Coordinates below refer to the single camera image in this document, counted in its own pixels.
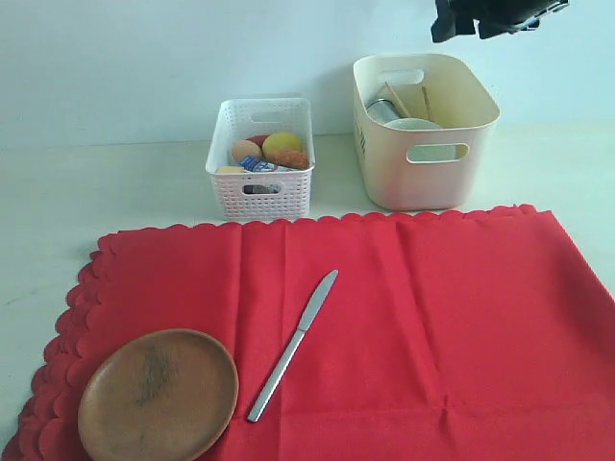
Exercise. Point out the cream plastic bin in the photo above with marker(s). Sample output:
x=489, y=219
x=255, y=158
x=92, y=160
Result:
x=460, y=104

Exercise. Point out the brown egg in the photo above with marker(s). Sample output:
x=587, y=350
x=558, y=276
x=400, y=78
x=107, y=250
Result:
x=246, y=148

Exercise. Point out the wooden chopstick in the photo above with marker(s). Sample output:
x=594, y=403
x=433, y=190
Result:
x=397, y=101
x=427, y=102

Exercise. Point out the silver table knife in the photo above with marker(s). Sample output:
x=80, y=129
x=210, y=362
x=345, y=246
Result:
x=313, y=306

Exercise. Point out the stainless steel cup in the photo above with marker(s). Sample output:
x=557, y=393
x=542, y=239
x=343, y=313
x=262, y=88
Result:
x=382, y=111

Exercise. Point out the red sausage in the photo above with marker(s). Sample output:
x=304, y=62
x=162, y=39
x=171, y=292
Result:
x=258, y=139

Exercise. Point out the white perforated plastic basket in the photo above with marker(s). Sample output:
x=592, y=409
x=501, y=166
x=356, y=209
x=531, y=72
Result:
x=239, y=119

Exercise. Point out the blue white milk carton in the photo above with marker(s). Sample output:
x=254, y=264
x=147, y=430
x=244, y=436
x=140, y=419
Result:
x=255, y=165

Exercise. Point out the fried chicken piece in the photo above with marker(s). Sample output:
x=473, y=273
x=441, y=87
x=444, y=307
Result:
x=290, y=158

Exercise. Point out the red scalloped cloth mat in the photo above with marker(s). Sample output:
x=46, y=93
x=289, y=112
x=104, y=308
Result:
x=453, y=336

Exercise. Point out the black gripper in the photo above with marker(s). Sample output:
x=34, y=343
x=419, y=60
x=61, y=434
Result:
x=495, y=17

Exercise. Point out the brown wooden plate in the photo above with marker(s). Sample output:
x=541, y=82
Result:
x=167, y=395

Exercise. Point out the yellow cheese wedge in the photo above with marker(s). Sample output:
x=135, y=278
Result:
x=230, y=169

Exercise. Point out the pale green ceramic bowl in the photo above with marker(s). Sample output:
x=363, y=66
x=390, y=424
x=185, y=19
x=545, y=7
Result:
x=423, y=153

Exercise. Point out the yellow lemon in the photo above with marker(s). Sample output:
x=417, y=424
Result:
x=281, y=141

